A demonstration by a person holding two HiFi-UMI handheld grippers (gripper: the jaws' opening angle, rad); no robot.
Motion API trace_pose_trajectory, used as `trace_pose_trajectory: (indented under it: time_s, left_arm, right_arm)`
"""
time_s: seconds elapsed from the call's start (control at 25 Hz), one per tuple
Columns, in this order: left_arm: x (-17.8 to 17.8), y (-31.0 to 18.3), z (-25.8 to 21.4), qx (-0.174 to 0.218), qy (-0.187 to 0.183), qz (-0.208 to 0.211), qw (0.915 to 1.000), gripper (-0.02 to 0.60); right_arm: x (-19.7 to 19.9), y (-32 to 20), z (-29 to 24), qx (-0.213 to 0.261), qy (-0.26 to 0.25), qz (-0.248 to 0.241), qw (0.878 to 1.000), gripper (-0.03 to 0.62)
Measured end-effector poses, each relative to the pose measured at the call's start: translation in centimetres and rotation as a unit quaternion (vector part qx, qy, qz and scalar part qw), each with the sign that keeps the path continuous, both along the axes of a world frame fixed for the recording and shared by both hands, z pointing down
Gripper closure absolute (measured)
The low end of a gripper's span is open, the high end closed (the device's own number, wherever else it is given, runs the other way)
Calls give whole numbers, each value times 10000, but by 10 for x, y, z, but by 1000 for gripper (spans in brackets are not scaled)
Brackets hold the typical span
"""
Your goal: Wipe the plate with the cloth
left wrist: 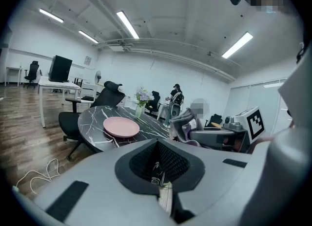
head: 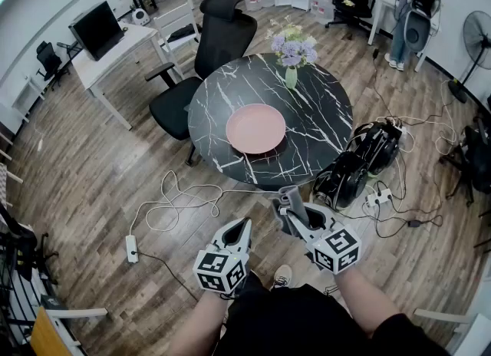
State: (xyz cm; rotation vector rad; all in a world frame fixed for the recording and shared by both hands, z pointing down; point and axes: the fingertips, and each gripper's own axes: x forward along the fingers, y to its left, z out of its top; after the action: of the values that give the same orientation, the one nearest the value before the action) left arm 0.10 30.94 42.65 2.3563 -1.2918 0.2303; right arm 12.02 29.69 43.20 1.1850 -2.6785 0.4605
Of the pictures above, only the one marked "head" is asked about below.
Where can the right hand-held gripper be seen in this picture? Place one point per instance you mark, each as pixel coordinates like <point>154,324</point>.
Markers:
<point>337,249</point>

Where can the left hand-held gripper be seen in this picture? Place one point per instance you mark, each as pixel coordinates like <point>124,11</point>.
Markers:
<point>220,270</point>

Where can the pink round plate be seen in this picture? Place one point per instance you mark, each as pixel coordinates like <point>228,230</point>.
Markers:
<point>255,128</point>

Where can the person's right forearm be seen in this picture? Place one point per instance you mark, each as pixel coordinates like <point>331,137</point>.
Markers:
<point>364,300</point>

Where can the person's left forearm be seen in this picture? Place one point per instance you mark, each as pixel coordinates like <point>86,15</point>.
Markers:
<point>203,324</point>

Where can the black backpack rig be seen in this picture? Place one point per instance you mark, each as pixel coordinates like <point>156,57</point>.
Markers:
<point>345,182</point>
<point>379,147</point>

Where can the person's beige shoe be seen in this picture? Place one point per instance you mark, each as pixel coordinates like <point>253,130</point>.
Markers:
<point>282,275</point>

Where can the white power strip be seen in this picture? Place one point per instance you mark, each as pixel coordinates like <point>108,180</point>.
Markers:
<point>397,128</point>
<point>377,198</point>
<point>132,249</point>

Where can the black power adapter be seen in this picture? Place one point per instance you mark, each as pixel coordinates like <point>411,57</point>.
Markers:
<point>413,223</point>

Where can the person's black clothing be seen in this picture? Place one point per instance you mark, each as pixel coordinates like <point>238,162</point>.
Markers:
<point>291,324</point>

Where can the pale green vase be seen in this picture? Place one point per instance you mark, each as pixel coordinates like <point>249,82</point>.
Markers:
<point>290,77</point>

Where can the black swivel chair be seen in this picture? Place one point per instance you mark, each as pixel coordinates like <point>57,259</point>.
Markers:
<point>475,159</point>

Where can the white wooden bar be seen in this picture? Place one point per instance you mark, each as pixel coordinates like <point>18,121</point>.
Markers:
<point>76,312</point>

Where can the purple and white flower bouquet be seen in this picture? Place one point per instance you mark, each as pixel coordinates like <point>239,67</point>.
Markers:
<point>293,49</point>

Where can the small black box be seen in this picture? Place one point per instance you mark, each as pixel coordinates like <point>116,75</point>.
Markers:
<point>50,302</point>

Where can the black mesh office chair with headrest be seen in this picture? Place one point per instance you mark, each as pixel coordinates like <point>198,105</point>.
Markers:
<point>226,40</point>

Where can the black folded garment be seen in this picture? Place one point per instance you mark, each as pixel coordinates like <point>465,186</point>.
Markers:
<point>182,33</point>

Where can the yellow wooden board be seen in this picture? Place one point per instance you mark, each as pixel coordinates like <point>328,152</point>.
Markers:
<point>44,331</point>

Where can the black metal rack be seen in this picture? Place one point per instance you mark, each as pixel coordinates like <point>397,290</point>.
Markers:
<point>19,254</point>

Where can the grey pod-shaped device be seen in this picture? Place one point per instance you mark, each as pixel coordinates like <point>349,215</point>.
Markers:
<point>418,32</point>

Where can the white wooden chair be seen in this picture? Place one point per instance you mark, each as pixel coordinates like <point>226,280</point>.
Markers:
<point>174,20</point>

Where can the white table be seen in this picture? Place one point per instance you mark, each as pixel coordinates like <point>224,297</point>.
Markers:
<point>383,1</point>

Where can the white round-faced device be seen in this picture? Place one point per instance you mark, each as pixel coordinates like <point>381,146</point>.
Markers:
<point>140,17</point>

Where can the black standing fan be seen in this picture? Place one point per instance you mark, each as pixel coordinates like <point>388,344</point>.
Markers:
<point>477,40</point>

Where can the black monitor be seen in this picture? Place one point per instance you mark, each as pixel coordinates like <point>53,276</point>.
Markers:
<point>96,30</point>

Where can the white low desk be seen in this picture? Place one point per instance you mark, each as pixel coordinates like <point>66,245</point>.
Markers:
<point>23,97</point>

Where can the small black office chair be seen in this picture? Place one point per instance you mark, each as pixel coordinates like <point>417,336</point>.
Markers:
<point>50,63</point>

